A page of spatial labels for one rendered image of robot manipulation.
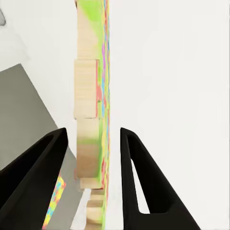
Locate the jigsaw puzzle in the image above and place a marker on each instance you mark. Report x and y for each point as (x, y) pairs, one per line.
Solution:
(92, 106)
(59, 188)

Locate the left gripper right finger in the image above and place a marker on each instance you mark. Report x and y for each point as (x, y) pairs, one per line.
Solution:
(167, 211)

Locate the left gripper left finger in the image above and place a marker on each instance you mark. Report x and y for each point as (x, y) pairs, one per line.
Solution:
(28, 182)

